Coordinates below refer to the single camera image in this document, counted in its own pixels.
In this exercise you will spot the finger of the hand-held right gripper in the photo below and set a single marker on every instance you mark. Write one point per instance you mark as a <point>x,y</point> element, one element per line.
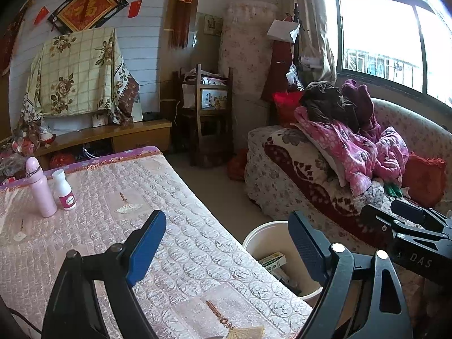
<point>376,224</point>
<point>409,212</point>

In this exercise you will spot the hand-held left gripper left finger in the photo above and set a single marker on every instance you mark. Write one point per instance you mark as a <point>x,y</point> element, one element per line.
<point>146,250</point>

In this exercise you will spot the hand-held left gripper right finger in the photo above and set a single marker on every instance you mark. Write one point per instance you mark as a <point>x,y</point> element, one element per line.
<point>305,245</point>

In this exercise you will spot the white green box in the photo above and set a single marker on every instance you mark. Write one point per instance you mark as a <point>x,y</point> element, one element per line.
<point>272,259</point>

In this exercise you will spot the white plastic bucket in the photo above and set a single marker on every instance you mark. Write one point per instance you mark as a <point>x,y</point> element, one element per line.
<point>261,240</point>

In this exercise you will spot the orange cushion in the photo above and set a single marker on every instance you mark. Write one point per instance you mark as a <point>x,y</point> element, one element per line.
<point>423,180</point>

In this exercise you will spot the pink quilted tablecloth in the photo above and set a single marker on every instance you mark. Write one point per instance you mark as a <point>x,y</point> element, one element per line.
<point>106,226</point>

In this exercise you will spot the red patterned blanket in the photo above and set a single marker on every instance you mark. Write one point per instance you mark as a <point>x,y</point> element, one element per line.
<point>310,183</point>

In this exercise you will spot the floral covered sofa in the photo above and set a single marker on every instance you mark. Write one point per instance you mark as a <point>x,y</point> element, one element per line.
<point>268,169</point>

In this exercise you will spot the white pill bottle pink label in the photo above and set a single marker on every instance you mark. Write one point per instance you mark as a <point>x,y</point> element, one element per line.
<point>63,190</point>

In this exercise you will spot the red bag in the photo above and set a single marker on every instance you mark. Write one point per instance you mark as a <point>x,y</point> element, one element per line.
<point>236,167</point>

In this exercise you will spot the maroon garment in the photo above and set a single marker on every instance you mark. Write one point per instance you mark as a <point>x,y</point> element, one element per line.
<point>363,106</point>

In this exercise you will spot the pink thermos bottle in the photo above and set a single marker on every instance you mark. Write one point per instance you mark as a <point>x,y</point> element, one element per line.
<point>42,194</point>

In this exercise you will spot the wooden cabinet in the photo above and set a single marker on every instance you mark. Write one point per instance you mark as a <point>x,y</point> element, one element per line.
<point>141,130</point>

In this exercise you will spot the dark clothes pile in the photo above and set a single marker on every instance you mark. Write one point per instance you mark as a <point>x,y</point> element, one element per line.
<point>325,106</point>

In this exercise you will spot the flat black device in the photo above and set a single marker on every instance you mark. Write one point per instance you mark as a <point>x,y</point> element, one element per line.
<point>150,115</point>

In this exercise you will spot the dark wooden chair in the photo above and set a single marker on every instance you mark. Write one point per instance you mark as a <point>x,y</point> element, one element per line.
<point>204,127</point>

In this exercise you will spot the white bag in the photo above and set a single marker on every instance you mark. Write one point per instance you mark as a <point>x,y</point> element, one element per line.
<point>137,111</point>

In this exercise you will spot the red white ornament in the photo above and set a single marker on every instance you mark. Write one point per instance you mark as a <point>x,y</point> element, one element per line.
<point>47,137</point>

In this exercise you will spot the floral printed box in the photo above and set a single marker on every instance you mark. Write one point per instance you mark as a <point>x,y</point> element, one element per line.
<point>213,99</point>

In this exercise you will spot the window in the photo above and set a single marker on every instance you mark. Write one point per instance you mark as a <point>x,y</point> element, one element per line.
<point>381,35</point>

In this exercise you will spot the clear plastic bag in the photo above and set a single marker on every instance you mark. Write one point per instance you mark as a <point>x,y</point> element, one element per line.
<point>310,56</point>

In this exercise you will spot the dark red hanging cloth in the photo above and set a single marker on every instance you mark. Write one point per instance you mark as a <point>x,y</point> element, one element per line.
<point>280,67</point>

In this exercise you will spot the cream floral cloth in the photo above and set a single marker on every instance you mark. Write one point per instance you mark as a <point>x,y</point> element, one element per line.
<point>77,74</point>

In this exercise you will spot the tall floral covered column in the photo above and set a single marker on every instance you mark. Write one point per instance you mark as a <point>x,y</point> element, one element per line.
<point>243,60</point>

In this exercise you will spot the white paper envelope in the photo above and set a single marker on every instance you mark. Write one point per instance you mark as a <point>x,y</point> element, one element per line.
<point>280,30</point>

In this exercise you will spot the beige curtain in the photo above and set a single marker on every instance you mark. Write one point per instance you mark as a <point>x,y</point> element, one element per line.
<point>310,7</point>

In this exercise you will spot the small red flag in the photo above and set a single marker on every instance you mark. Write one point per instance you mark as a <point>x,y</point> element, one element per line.
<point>41,15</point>
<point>135,7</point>

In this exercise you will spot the small framed wall picture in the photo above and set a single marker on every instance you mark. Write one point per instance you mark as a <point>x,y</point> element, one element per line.
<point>212,24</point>

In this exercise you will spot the red gold diamond wall decoration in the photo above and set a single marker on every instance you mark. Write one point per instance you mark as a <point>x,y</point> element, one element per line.
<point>86,9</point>

